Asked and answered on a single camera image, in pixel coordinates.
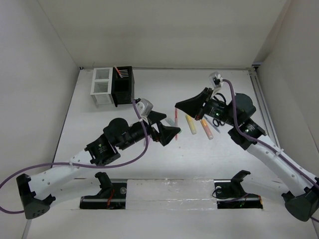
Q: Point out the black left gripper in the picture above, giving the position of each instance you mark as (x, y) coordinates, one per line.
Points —
(166, 133)

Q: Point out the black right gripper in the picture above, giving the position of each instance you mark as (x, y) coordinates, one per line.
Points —
(194, 107)

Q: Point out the green highlighter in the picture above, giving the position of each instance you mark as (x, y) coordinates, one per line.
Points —
(170, 121)

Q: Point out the red pen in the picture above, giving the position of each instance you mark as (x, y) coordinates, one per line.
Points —
(119, 73)
(176, 121)

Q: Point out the blue pen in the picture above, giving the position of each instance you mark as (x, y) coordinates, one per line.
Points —
(211, 123)

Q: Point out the purple highlighter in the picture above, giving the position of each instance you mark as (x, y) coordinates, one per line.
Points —
(146, 140)

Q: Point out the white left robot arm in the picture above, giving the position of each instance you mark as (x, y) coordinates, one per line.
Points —
(39, 192)

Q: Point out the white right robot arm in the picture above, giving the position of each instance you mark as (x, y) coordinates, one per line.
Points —
(300, 190)

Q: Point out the yellow highlighter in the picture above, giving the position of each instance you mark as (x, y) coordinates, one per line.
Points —
(191, 124)

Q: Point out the orange highlighter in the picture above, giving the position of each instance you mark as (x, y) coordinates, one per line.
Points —
(206, 129)

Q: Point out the black slatted pen holder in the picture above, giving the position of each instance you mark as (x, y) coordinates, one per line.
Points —
(123, 88)

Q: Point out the white slatted pen holder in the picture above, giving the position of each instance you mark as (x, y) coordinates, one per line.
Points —
(101, 87)

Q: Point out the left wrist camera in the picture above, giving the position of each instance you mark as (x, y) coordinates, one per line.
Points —
(142, 107)

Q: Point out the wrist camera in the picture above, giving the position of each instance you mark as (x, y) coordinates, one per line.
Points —
(142, 107)
(216, 82)

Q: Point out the black handled scissors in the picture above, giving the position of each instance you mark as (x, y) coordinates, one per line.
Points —
(216, 122)

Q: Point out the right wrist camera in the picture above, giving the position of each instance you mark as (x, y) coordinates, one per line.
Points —
(216, 82)

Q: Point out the aluminium rail right side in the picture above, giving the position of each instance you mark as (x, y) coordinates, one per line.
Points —
(269, 126)

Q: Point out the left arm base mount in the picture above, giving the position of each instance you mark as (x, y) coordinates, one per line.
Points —
(111, 195)

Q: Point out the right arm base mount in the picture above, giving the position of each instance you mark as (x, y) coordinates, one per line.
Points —
(229, 194)

